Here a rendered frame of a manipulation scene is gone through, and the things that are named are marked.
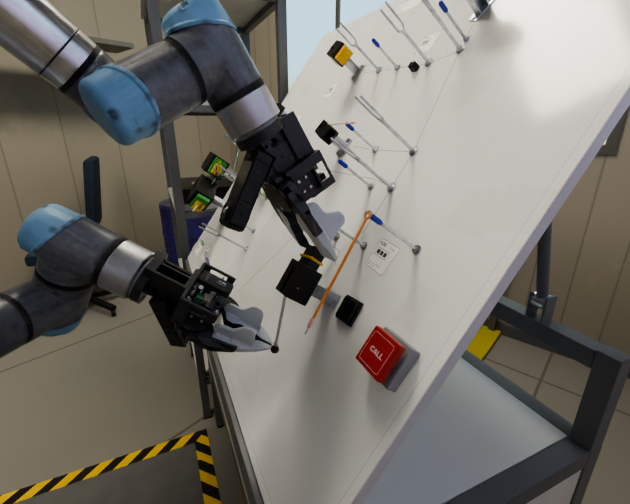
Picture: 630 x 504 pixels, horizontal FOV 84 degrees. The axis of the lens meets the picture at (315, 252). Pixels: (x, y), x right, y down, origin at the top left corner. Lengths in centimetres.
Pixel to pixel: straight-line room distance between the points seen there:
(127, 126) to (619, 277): 247
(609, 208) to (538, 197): 203
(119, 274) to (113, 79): 24
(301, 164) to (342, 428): 35
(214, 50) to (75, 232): 29
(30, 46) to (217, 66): 21
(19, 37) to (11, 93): 295
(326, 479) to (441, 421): 38
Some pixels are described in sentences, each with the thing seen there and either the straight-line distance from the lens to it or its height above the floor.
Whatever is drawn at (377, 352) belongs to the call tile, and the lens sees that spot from 44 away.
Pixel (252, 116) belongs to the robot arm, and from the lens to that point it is 47.
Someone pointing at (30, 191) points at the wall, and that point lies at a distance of 352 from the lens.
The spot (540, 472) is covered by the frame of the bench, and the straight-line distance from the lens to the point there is 83.
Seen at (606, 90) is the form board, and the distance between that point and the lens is 53.
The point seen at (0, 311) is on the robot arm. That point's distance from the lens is 57.
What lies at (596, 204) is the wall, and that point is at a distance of 249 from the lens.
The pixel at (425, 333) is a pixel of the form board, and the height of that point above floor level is 114.
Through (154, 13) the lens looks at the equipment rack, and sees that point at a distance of 150.
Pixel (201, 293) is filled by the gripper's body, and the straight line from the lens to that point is 52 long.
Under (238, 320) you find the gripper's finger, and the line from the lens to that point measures 57.
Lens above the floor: 137
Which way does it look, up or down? 20 degrees down
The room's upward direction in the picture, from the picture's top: straight up
